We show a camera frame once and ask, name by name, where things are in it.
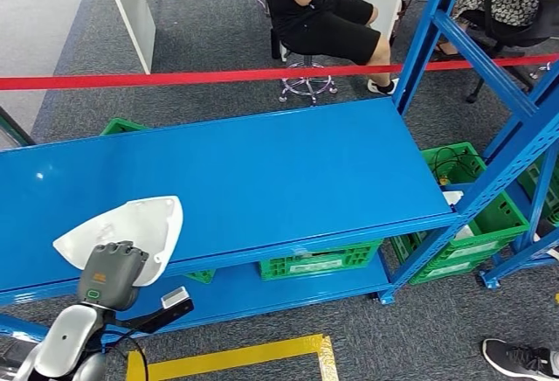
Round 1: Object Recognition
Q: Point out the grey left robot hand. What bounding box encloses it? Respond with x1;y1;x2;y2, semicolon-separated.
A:
77;240;149;312

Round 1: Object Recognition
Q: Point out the white plastic car part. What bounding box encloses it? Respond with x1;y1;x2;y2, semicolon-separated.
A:
52;195;185;288

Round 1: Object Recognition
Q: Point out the blue metal shelf rack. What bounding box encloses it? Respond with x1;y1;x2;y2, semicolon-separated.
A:
0;0;559;342
478;135;559;291

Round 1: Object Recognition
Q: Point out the yellow floor tape square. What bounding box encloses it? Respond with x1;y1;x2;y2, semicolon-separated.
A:
125;335;339;381

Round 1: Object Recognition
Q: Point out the red barrier belt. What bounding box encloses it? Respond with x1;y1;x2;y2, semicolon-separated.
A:
0;52;559;92

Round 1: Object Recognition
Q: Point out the chrome swivel stool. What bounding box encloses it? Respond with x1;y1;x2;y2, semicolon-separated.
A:
270;26;339;107

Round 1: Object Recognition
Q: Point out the white plastic piece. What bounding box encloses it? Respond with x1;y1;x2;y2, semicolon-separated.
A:
441;190;476;242

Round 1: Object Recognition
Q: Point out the black office chair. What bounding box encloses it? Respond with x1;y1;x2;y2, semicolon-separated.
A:
458;0;559;105

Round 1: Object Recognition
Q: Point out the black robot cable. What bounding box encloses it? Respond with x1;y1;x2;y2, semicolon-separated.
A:
102;329;149;381

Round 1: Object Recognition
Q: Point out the chrome stanchion post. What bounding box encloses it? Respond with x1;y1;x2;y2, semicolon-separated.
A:
0;105;37;148

